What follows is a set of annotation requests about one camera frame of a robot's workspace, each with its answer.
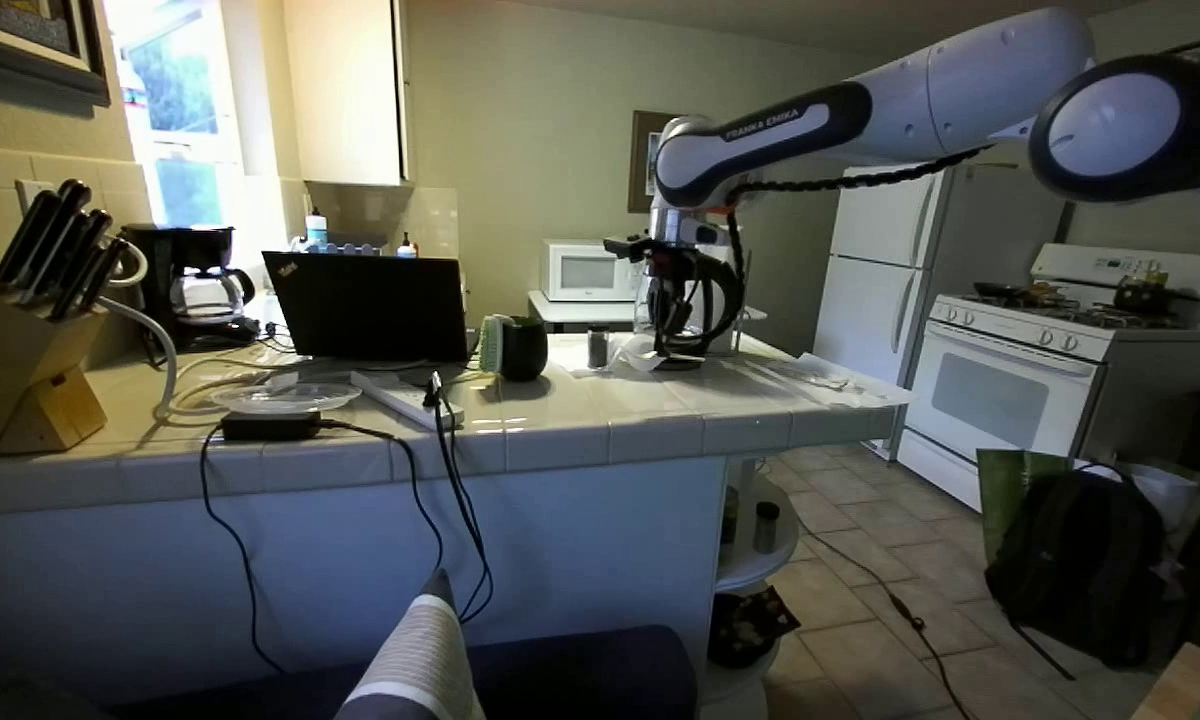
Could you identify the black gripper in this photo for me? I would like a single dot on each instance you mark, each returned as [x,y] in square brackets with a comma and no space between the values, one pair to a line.
[665,274]

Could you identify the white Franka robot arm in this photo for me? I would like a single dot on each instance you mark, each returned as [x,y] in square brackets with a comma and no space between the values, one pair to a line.
[921,94]

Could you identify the white napkin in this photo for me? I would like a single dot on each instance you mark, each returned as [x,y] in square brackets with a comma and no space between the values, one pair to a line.
[629,356]

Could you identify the small shaker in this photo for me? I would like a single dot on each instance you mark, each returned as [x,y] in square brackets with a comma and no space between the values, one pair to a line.
[596,350]

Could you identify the white microwave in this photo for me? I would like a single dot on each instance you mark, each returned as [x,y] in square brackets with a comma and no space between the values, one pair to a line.
[582,269]

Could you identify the dark mug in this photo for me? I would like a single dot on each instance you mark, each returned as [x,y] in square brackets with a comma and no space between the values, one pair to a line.
[525,350]

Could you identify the green cup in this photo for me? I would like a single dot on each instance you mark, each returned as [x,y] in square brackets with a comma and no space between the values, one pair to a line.
[488,344]

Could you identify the white refrigerator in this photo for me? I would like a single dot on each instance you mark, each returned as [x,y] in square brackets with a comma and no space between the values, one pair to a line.
[881,295]

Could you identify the small dark bottle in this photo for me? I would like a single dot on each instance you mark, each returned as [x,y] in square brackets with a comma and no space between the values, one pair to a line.
[771,525]

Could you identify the white kitchen counter island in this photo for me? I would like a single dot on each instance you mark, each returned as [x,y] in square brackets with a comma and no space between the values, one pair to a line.
[562,534]

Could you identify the white round corner shelf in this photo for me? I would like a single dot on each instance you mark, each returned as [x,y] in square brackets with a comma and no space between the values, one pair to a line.
[763,570]

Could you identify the black crumpled bag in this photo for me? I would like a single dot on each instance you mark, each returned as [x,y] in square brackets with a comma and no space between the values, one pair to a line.
[750,627]

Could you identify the black laptop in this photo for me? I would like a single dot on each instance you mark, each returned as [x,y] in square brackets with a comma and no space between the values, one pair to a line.
[361,306]

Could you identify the white stove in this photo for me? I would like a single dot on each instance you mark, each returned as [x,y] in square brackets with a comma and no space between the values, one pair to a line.
[1002,403]

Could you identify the dark blue sofa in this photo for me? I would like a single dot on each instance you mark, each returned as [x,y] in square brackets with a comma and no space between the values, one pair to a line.
[574,673]

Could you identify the blue capped bottle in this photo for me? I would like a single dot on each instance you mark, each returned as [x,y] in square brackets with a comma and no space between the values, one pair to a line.
[317,232]

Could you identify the green bag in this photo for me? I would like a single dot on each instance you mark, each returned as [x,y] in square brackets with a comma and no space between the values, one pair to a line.
[1007,486]

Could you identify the black power adapter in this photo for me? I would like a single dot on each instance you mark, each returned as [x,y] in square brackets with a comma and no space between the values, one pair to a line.
[270,427]

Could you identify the black backpack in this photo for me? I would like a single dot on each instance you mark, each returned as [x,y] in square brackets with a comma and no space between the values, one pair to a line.
[1075,567]

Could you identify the dark stove pot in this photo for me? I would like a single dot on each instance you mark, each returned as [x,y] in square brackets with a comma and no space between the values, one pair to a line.
[1142,295]

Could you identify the black coffee maker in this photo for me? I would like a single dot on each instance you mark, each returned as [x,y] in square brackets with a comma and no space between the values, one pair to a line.
[174,252]

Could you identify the white bag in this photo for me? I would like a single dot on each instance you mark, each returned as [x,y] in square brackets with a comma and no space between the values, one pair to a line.
[1182,493]

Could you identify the bright window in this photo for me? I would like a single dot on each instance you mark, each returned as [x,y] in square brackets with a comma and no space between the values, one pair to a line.
[174,120]

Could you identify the wooden board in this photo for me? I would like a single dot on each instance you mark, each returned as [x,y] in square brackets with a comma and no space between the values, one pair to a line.
[1185,684]

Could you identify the wooden knife block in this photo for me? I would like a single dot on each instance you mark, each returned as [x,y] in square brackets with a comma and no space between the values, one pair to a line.
[13,374]

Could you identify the dark framed painting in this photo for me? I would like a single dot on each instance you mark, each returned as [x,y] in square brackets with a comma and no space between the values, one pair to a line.
[27,42]

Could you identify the framed wall picture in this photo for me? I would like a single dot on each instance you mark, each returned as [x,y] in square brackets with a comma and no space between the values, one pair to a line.
[640,175]

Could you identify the white wall cabinet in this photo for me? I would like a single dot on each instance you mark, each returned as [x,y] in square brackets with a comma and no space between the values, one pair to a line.
[347,94]

